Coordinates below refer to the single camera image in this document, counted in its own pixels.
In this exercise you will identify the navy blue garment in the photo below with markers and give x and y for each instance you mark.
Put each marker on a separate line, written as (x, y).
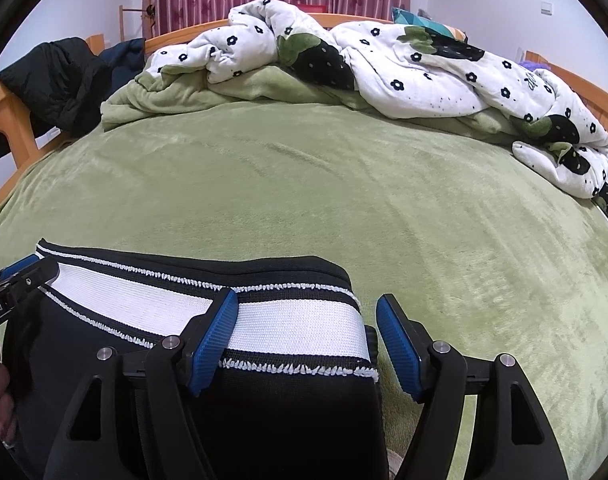
(126, 60)

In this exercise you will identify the white floral quilt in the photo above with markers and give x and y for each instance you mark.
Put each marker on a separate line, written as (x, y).
(408, 71)

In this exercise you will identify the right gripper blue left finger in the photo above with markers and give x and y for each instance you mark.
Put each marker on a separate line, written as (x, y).
(129, 417)

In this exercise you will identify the white wall switch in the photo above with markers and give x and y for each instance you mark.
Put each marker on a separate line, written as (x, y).
(546, 8)

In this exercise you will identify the wooden bed frame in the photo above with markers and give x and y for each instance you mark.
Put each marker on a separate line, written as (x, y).
(15, 122)

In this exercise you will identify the black track pants white stripe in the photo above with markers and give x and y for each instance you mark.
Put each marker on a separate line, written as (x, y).
(295, 394)

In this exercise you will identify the teal patterned pillow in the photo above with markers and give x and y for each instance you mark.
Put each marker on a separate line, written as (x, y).
(402, 16)

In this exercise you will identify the black jacket on rail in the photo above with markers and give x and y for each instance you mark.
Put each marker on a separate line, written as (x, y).
(61, 82)

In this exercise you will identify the green plush bed blanket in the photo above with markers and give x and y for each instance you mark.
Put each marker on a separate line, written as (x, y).
(484, 252)

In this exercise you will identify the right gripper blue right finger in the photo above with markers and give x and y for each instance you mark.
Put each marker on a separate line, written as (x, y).
(512, 437)

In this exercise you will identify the wooden coat rack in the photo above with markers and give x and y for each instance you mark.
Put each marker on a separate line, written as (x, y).
(136, 20)

